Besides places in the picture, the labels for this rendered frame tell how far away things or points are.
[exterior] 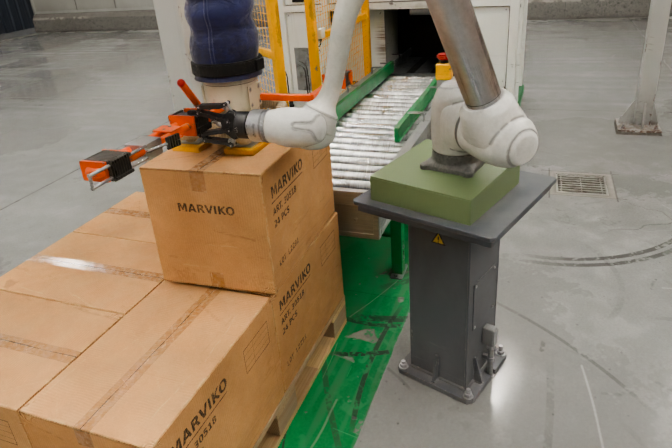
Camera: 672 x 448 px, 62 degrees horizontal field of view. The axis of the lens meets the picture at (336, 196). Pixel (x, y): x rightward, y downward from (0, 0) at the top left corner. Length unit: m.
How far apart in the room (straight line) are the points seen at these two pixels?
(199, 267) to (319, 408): 0.71
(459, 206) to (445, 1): 0.59
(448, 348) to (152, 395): 1.06
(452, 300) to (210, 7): 1.21
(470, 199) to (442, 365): 0.76
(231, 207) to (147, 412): 0.58
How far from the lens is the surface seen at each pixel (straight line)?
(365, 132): 3.17
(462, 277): 1.90
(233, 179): 1.61
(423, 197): 1.71
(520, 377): 2.30
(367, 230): 2.30
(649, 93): 4.94
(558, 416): 2.19
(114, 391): 1.59
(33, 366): 1.78
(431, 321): 2.08
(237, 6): 1.75
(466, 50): 1.47
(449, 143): 1.74
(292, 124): 1.46
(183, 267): 1.86
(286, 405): 2.05
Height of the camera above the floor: 1.54
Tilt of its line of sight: 25 degrees down
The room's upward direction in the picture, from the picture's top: 4 degrees counter-clockwise
